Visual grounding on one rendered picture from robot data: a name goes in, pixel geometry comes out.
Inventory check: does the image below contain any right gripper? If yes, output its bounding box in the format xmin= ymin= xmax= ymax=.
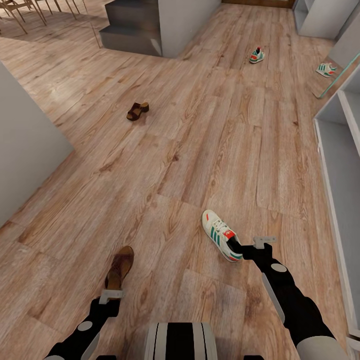
xmin=236 ymin=241 xmax=273 ymax=263

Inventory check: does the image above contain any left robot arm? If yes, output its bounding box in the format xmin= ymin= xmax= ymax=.
xmin=44 ymin=289 xmax=125 ymax=360

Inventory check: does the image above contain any gym shoe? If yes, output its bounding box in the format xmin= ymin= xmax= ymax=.
xmin=202 ymin=209 xmax=243 ymax=263
xmin=250 ymin=47 xmax=265 ymax=64

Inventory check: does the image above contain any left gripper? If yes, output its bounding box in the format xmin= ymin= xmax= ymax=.
xmin=89 ymin=298 xmax=120 ymax=322

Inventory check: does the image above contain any sandal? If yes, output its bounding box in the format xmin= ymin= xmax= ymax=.
xmin=105 ymin=246 xmax=134 ymax=291
xmin=126 ymin=102 xmax=149 ymax=121

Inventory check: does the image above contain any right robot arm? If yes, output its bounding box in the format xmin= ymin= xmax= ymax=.
xmin=236 ymin=236 xmax=351 ymax=360

